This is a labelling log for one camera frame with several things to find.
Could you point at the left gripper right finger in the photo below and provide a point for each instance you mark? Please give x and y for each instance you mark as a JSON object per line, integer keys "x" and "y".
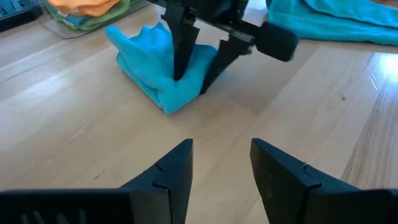
{"x": 280, "y": 180}

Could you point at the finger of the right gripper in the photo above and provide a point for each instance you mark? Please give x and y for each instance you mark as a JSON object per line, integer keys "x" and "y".
{"x": 225, "y": 62}
{"x": 183, "y": 46}

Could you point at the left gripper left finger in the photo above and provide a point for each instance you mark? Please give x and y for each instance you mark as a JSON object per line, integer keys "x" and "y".
{"x": 168, "y": 186}

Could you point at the light blue microfiber towel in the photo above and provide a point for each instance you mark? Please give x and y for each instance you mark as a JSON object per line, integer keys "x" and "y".
{"x": 76, "y": 21}
{"x": 149, "y": 65}

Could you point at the green microfiber towel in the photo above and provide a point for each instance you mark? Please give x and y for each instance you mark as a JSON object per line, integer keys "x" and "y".
{"x": 109, "y": 18}

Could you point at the orange microfiber towel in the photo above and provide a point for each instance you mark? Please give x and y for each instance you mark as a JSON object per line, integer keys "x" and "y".
{"x": 87, "y": 6}

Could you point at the teal microfiber towel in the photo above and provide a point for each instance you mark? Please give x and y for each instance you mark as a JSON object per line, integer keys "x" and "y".
{"x": 335, "y": 21}

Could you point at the clear plastic bin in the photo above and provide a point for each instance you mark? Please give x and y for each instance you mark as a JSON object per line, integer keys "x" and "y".
{"x": 62, "y": 32}

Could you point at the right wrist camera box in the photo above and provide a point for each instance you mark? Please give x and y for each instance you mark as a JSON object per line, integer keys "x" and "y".
{"x": 276, "y": 40}

